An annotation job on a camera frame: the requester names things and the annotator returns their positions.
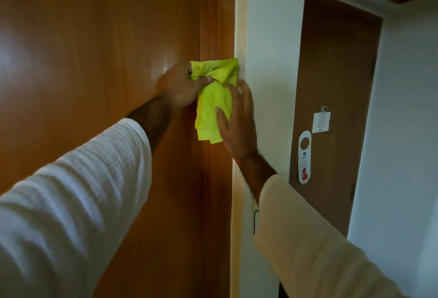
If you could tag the person's right hand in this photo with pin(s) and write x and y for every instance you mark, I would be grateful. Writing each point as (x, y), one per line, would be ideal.
(239, 126)

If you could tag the person's left hand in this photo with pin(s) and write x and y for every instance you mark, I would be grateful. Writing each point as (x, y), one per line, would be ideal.
(178, 87)

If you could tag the person's left thumb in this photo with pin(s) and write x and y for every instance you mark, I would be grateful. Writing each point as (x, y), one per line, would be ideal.
(202, 82)

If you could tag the person's right thumb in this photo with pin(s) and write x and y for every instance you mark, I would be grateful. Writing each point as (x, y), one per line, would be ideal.
(221, 119)

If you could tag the yellow cleaning cloth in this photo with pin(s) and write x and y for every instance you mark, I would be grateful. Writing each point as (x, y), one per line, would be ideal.
(214, 99)

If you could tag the person's right forearm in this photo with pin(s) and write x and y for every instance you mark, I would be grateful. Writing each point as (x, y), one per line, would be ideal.
(308, 239)

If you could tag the person's left forearm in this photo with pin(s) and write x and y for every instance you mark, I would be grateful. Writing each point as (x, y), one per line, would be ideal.
(78, 202)

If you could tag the white door hanger sign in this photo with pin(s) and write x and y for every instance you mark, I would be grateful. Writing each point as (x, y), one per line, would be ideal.
(304, 157)

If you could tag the white paper notice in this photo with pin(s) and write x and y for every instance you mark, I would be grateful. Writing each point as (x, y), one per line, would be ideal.
(321, 122)

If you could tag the glossy wooden door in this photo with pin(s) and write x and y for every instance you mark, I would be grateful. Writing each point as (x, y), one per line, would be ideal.
(95, 68)

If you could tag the dark brown room door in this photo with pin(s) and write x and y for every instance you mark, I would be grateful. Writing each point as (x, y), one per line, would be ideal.
(333, 109)

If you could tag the wooden door frame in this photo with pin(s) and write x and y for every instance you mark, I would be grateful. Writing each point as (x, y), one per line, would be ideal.
(217, 34)

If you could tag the white wall switch plate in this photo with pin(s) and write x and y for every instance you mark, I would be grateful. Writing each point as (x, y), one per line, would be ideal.
(256, 220)

